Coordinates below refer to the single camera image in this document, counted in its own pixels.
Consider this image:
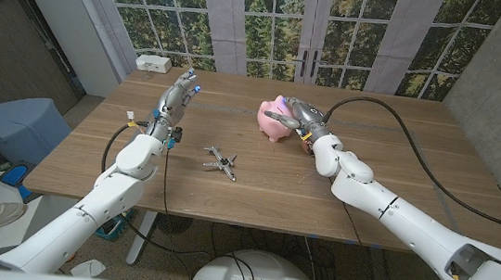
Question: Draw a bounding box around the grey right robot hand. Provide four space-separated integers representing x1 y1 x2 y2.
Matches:
260 93 335 146

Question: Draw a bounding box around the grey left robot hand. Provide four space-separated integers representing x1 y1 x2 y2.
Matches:
146 64 205 146

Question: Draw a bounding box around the pink plastic piggy bank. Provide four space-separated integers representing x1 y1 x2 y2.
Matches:
254 93 305 146

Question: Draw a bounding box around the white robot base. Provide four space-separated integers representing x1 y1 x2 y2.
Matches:
188 243 327 280

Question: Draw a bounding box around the grey toy airplane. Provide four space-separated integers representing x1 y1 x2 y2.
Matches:
200 146 240 184

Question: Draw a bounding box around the white power box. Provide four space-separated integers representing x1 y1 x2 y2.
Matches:
134 53 173 76

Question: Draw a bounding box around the printed window backdrop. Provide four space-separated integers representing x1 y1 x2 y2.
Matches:
60 0 501 109

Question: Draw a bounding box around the white table leg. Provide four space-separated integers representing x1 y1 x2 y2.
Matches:
125 209 159 270

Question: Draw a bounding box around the blue-grey bin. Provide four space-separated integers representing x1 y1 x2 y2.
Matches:
0 93 76 172

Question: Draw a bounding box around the grey table leg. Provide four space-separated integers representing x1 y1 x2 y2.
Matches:
366 245 399 280

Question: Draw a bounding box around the crumpled white paper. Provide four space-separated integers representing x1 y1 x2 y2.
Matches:
69 257 107 280

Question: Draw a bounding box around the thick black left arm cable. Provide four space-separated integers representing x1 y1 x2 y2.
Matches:
99 118 150 179

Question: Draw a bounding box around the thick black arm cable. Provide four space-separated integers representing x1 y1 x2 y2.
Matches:
99 118 150 179
314 92 501 234

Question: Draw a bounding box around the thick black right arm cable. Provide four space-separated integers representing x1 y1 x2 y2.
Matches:
314 92 501 234

